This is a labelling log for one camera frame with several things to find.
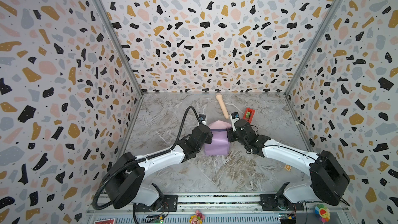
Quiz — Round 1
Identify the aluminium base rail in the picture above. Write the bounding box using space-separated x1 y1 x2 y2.
83 192 355 224

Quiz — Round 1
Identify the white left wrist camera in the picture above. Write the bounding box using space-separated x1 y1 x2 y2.
199 114 207 125

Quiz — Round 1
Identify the black corrugated cable hose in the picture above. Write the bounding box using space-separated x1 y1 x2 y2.
91 105 203 211

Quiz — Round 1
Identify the rainbow flower toy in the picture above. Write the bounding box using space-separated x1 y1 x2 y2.
314 204 331 223

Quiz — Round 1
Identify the beige toy microphone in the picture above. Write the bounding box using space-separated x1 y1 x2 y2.
216 93 230 119

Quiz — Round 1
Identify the pink yellow flower toy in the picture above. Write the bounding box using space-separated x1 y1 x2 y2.
189 211 205 224

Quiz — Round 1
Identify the small tan wooden block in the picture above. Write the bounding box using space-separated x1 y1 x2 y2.
285 164 291 172

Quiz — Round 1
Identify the red tape dispenser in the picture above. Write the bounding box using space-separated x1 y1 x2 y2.
243 108 256 123

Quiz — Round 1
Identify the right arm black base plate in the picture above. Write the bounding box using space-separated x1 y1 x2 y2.
260 194 305 212

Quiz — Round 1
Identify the aluminium corner post right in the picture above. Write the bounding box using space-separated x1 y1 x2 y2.
284 0 343 98

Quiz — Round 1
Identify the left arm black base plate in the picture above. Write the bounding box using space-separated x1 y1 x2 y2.
136 195 178 213

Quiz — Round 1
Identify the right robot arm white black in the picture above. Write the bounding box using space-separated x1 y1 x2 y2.
227 118 350 208

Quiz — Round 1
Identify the aluminium corner post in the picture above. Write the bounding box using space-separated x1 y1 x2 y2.
92 0 143 98
284 0 343 98

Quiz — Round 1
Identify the pink wrapping paper sheet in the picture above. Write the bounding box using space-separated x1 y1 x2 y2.
204 120 232 156

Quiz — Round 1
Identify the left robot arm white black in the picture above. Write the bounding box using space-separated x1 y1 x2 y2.
92 124 213 211

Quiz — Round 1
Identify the aluminium corner post left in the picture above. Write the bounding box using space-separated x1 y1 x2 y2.
92 0 143 98

